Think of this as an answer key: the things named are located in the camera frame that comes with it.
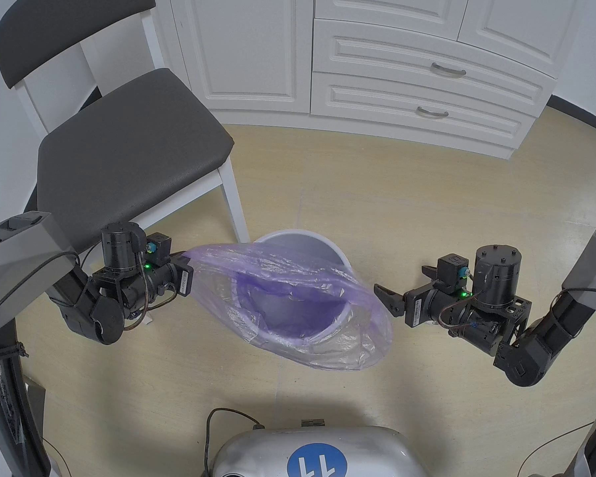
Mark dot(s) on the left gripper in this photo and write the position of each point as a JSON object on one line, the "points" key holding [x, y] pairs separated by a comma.
{"points": [[154, 286]]}

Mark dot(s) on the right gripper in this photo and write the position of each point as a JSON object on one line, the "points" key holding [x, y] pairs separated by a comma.
{"points": [[437, 308]]}

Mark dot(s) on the purple plastic bag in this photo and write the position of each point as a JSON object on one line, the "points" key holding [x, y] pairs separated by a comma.
{"points": [[367, 336]]}

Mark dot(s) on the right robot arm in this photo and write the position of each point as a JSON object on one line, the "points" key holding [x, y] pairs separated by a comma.
{"points": [[496, 276]]}

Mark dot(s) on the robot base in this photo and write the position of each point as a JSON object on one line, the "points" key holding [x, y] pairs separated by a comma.
{"points": [[258, 452]]}

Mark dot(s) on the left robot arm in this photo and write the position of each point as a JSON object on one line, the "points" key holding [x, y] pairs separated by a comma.
{"points": [[25, 266]]}

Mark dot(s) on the white trash bin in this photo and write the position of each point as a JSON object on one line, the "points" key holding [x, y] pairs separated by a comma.
{"points": [[303, 241]]}

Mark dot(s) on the white chair grey cushions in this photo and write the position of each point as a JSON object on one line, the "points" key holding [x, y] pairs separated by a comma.
{"points": [[129, 132]]}

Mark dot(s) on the white wardrobe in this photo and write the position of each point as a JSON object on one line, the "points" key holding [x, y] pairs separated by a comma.
{"points": [[248, 42]]}

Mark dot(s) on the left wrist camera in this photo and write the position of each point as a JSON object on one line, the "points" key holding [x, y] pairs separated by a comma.
{"points": [[160, 246]]}

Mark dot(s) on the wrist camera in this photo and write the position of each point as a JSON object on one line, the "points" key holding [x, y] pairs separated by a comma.
{"points": [[160, 246], [448, 269]]}

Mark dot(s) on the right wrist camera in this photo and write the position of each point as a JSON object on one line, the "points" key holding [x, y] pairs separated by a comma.
{"points": [[448, 269]]}

